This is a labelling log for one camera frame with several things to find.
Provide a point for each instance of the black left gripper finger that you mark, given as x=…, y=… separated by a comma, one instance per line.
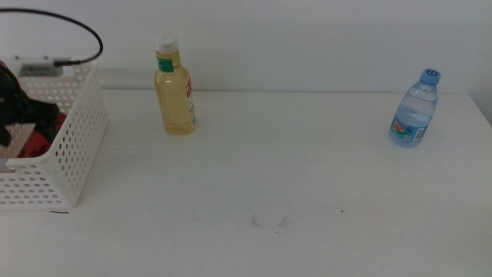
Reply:
x=4, y=135
x=45, y=119

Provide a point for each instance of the red cola can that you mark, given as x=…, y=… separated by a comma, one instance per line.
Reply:
x=36, y=148

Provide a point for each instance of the yellow drink bottle white cap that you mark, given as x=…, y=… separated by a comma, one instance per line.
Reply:
x=175, y=107

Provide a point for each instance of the clear blue-capped water bottle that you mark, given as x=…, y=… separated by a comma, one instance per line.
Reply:
x=413, y=115

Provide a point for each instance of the white perforated plastic basket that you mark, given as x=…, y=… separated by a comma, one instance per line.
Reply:
x=77, y=146

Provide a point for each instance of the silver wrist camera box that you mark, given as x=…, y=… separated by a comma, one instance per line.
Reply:
x=36, y=70

